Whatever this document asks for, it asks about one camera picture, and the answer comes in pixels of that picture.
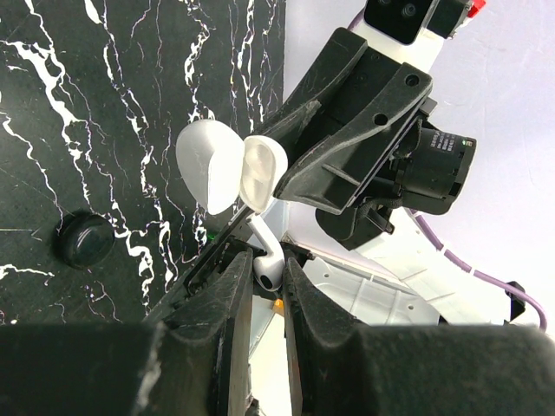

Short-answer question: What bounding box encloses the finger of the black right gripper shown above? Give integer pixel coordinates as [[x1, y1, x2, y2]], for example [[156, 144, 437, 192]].
[[274, 63, 433, 215], [144, 28, 368, 322]]

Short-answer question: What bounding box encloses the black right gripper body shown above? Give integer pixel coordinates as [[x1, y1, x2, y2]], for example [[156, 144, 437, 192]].
[[314, 42, 478, 251]]

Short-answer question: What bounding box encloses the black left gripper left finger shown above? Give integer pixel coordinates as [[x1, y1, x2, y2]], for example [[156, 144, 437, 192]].
[[1, 250, 253, 415]]

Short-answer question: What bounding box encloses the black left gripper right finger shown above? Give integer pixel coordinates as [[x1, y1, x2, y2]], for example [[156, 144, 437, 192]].
[[283, 259, 554, 415]]

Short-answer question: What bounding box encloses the white earbud charging case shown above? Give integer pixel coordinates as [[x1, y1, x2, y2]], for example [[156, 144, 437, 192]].
[[175, 120, 288, 216]]

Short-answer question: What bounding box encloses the white wireless earbud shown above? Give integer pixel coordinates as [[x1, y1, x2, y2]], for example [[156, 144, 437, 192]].
[[246, 214, 285, 292]]

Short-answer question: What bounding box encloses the black round earbud case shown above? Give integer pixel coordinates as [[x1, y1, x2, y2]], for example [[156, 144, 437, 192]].
[[53, 211, 115, 270]]

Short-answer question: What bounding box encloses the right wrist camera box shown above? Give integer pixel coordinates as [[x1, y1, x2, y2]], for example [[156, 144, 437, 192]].
[[362, 0, 486, 45]]

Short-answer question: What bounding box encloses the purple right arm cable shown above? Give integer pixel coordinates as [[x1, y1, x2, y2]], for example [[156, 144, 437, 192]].
[[346, 8, 548, 333]]

